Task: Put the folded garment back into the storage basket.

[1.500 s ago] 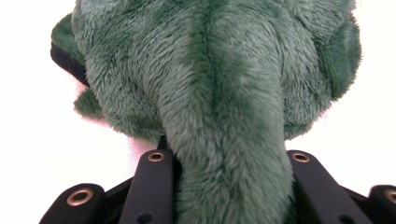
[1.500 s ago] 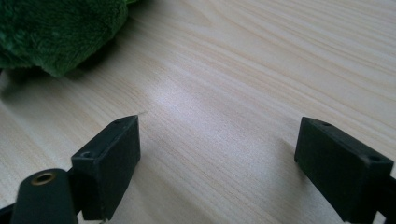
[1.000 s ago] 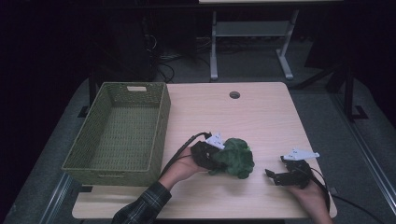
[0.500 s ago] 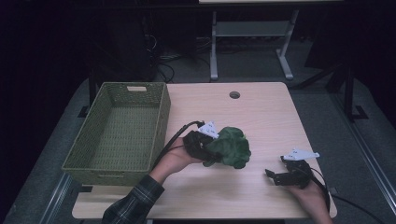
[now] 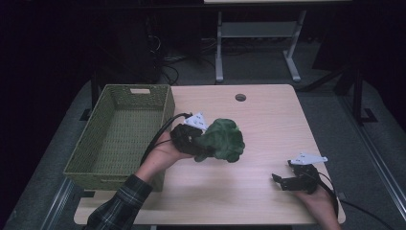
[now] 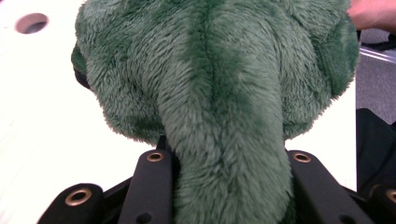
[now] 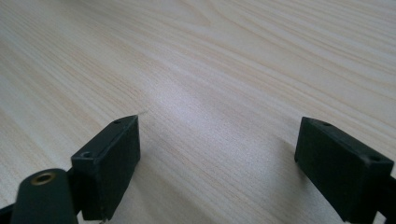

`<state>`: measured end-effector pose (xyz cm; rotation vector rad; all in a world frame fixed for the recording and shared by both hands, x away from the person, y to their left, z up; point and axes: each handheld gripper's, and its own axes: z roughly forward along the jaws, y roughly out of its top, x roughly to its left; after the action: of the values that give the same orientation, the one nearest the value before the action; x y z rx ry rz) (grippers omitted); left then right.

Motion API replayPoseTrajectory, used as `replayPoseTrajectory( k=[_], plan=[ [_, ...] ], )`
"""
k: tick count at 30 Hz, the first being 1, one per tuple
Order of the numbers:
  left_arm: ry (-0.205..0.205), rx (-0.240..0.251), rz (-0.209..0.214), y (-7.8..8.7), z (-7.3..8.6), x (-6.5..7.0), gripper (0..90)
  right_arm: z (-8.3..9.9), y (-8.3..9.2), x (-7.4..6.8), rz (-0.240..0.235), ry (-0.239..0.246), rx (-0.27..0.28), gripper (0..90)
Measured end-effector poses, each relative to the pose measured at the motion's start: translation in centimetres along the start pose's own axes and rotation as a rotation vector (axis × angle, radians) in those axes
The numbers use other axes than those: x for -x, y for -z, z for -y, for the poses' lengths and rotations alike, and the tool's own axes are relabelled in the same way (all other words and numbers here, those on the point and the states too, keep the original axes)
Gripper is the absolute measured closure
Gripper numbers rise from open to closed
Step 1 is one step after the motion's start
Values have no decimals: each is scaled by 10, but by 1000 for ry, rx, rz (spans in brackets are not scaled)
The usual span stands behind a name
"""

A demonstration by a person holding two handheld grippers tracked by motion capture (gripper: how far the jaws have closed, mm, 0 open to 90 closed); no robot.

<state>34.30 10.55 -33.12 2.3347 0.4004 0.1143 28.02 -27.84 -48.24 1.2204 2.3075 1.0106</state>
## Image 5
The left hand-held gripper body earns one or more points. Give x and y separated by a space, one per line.
183 137

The green woven basket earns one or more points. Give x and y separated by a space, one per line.
95 140

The grey metal stand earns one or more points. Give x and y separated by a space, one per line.
257 29

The aluminium floor rail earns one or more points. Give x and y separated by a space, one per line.
59 204
376 153

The dark green pet garment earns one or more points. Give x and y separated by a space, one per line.
223 140

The black metal stand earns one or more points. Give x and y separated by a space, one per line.
358 96

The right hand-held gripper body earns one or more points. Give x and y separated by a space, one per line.
303 180

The person's left hand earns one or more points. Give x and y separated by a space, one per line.
159 156

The person's right hand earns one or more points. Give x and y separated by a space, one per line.
319 207

